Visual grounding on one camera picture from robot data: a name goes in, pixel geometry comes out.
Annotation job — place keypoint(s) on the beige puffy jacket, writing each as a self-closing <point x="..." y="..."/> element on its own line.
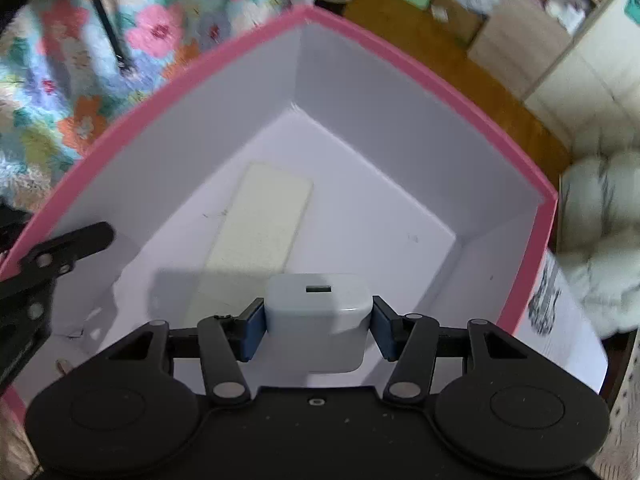
<point x="605" y="220"/>

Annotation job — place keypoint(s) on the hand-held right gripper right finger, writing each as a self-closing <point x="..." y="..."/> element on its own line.
<point x="385" y="332"/>

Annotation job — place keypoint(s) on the cardboard box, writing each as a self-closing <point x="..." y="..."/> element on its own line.
<point x="457" y="17"/>

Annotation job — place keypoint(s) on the floral quilt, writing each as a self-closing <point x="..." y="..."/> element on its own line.
<point x="160" y="30"/>

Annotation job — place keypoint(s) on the cream foam pad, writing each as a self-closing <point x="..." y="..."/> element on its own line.
<point x="265" y="220"/>

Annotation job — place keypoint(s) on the wooden wardrobe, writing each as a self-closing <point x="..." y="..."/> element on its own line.
<point x="590" y="90"/>

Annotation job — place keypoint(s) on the wooden shelf unit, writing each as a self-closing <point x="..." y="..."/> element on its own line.
<point x="545" y="15"/>

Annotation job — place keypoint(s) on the black belt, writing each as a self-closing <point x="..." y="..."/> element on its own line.
<point x="107" y="25"/>

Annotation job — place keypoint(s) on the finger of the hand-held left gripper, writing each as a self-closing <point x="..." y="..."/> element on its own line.
<point x="10" y="227"/>
<point x="75" y="245"/>

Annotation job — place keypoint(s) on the white charger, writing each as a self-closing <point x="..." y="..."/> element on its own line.
<point x="315" y="330"/>

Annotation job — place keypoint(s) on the white printed bed sheet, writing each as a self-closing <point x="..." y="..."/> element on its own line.
<point x="565" y="320"/>

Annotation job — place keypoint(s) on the pink box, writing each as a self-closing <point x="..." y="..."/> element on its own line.
<point x="375" y="135"/>

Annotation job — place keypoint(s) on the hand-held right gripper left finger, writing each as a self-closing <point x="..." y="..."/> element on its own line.
<point x="252" y="332"/>

